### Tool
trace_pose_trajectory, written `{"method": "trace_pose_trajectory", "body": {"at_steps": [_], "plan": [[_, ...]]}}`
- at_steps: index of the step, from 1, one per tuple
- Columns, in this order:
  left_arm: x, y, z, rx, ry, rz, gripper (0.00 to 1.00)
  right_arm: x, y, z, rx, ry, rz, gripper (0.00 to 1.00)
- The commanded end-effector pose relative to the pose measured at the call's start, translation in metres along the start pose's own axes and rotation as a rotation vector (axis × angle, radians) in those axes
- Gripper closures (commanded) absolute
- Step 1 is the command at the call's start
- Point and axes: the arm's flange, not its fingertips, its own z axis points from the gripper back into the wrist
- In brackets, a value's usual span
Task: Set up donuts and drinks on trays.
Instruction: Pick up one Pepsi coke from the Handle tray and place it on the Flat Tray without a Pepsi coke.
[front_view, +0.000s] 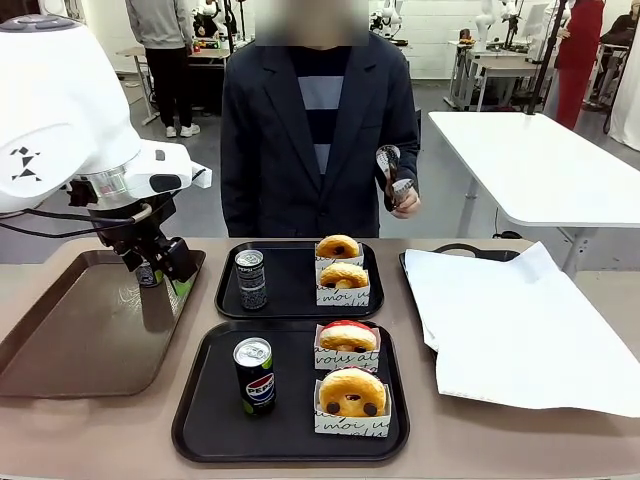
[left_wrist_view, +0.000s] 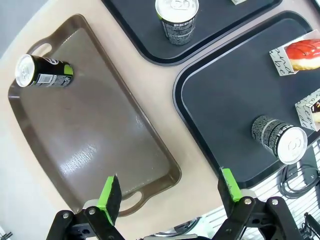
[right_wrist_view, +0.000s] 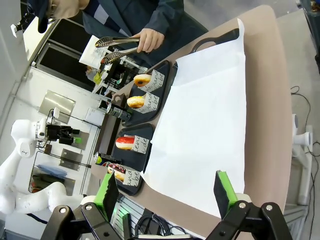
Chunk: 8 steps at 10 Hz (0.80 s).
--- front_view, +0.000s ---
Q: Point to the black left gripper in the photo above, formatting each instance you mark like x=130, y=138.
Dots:
x=135, y=230

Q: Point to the black and green drink can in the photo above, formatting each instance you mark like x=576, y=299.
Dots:
x=146, y=279

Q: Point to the black Pepsi can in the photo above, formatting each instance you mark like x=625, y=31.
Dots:
x=251, y=280
x=255, y=380

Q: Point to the glazed donut with chocolate dot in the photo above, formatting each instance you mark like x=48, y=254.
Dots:
x=337, y=246

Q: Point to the plain glazed donut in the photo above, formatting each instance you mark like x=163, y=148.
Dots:
x=345, y=275

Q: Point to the red iced donut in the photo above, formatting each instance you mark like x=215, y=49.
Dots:
x=347, y=337

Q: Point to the large donut with chocolate face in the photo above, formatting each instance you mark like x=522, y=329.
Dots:
x=352, y=392

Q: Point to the metal serving tongs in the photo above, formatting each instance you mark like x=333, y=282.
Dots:
x=389, y=160

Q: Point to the person's right forearm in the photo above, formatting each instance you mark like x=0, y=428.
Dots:
x=235, y=200

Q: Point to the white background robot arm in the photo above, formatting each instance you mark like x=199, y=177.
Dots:
x=484, y=25

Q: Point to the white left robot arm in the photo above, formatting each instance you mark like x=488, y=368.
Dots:
x=50, y=100

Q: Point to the person's left hand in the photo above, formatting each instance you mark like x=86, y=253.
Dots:
x=406, y=205

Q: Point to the brown plastic tray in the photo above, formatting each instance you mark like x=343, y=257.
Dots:
x=75, y=340

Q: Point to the black serving tray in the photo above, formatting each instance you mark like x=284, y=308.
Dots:
x=290, y=415
x=290, y=285

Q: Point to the person in dark blazer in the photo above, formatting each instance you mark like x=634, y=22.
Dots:
x=270, y=150

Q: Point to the donut in paper far back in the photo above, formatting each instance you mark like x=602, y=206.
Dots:
x=322, y=262

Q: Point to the donut in paper far front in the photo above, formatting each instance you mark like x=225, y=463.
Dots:
x=342, y=296

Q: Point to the red topped donut in paper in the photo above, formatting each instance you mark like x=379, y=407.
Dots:
x=345, y=359

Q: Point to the person in grey hoodie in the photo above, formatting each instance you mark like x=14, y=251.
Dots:
x=162, y=50

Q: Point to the background workbench with clutter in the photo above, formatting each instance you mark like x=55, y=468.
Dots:
x=207, y=52

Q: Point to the chocolate chip donut in paper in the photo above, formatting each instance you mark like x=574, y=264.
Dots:
x=350, y=424

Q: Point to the white paper sheet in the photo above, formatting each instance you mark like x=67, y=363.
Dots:
x=515, y=325

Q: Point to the background white-legged workbench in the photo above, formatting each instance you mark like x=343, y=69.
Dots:
x=500, y=67

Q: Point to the white table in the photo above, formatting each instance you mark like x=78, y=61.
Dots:
x=540, y=165

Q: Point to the black stand pole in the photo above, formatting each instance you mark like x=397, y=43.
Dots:
x=542, y=65

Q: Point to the person in red apron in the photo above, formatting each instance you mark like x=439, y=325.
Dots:
x=575, y=55

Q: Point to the seated person in dark clothes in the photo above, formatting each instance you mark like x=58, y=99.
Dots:
x=620, y=35

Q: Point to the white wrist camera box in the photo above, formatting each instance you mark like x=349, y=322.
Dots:
x=202, y=176

